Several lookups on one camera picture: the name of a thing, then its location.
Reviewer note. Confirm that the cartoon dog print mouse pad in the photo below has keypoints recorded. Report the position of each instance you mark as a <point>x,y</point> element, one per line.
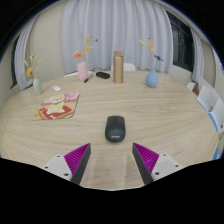
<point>56,106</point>

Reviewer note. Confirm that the wide white curtain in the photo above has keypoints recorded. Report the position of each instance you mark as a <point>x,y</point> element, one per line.
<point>116,30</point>

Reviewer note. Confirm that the black rectangular case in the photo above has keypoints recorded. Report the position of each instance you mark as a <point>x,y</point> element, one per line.
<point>103,75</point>

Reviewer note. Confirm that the narrow white curtain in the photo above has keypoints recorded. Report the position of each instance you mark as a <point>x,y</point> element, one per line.
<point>23,60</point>
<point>198,56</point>

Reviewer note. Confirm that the green vase with yellow flowers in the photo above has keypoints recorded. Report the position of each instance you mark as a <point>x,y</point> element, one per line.
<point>37,86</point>

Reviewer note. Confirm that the black and blue marker pen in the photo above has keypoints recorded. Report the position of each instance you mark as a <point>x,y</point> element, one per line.
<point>88,78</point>

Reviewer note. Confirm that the blue vase with dried flowers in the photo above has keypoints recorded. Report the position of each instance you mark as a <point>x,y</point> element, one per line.
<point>152,80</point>

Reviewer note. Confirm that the group of white chairs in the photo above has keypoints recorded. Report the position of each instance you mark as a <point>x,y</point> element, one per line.
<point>206,98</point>

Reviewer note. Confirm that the dark window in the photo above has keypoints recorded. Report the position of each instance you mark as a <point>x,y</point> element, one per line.
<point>14,66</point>
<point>181,43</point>

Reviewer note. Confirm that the pink vase with dried flowers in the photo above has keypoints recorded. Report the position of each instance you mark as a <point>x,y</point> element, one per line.
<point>82,71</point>

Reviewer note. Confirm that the black computer mouse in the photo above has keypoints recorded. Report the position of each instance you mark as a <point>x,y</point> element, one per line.
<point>114,128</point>

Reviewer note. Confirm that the white remote control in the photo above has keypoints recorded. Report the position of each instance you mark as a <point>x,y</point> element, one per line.
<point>56,88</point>

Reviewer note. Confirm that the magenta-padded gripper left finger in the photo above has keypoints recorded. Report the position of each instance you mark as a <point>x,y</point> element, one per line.
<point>60,165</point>

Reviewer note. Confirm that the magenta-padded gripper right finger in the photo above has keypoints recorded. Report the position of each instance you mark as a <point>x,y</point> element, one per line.
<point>165,164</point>

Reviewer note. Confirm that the copper drink bottle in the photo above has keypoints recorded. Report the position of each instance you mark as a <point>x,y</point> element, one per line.
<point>118,68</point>

